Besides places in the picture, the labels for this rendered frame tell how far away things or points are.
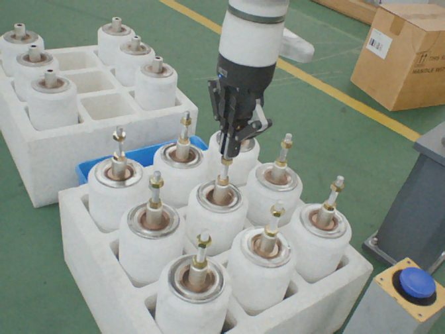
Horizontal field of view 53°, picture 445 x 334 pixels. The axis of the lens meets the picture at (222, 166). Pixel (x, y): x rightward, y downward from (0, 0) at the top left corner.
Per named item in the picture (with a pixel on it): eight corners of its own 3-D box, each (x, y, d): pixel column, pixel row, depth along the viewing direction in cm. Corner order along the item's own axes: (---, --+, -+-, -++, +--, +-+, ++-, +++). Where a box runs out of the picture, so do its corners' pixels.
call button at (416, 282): (408, 272, 56) (415, 260, 55) (435, 295, 54) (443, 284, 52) (389, 283, 54) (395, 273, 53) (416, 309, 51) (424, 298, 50)
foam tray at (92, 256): (224, 201, 108) (237, 140, 97) (341, 328, 84) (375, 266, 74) (63, 259, 87) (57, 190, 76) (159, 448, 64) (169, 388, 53)
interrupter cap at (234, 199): (246, 215, 68) (246, 212, 68) (197, 213, 67) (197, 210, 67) (239, 183, 74) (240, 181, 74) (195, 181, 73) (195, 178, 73)
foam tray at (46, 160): (130, 95, 140) (131, 41, 129) (191, 167, 116) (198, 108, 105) (-5, 117, 120) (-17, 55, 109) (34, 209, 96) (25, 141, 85)
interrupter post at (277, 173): (285, 178, 77) (289, 163, 75) (279, 185, 76) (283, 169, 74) (273, 172, 78) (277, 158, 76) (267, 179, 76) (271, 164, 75)
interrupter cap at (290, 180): (304, 177, 78) (304, 174, 78) (287, 199, 73) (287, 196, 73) (266, 160, 81) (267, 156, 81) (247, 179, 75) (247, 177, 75)
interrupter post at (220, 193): (227, 203, 70) (230, 187, 68) (212, 203, 70) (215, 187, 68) (226, 193, 72) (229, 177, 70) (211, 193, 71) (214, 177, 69)
